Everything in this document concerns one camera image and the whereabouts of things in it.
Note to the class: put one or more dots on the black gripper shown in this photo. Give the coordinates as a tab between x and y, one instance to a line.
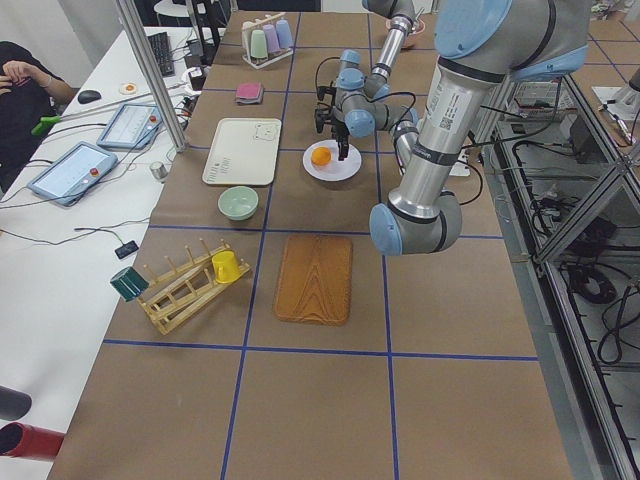
339	131

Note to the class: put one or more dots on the orange fruit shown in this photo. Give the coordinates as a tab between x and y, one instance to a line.
321	156

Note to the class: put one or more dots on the white round plate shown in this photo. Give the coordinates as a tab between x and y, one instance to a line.
335	170

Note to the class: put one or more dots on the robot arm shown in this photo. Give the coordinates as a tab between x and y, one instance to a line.
479	43
374	86

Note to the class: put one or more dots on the cream bear tray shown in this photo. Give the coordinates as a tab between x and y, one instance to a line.
243	152

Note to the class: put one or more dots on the brown wooden tray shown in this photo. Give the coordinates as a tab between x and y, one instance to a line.
314	283

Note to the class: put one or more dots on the pink sponge cloth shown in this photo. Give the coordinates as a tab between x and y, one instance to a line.
249	93

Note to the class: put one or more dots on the light green bowl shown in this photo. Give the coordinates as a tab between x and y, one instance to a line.
238	203

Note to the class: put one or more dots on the purple cup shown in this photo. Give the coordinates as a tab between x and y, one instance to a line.
271	37

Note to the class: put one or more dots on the white cup rack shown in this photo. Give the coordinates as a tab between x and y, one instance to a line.
258	23

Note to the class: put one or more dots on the green cup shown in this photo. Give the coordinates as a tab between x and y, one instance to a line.
258	47

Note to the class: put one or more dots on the pink bowl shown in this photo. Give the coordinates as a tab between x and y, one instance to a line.
415	35

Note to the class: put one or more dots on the yellow mug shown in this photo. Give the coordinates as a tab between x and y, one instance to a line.
226	267

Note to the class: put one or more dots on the small metal can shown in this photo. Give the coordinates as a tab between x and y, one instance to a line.
158	171

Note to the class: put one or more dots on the black keyboard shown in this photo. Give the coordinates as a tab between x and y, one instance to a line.
161	49

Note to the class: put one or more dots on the far teach pendant tablet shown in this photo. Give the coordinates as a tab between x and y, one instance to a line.
132	127

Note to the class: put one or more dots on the teach pendant tablet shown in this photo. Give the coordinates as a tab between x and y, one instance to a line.
71	176
132	127

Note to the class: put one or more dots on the wooden mug drying rack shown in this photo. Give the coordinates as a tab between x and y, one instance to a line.
184	289

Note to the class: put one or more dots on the black small device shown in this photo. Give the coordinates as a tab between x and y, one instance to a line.
126	249

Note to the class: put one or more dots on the dark green mug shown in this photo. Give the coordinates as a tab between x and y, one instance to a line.
129	283

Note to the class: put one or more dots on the black computer mouse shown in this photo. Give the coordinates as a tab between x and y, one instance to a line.
88	96

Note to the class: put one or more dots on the near teach pendant tablet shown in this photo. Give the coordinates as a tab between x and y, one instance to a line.
71	176

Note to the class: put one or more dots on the seated person black shirt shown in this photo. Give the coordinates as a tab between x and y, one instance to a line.
29	92

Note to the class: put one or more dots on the red cylinder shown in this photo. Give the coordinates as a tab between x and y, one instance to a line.
19	440

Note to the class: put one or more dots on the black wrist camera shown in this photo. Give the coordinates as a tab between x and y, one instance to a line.
322	91
322	116

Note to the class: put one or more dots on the aluminium frame post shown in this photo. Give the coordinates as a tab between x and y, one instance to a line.
137	37

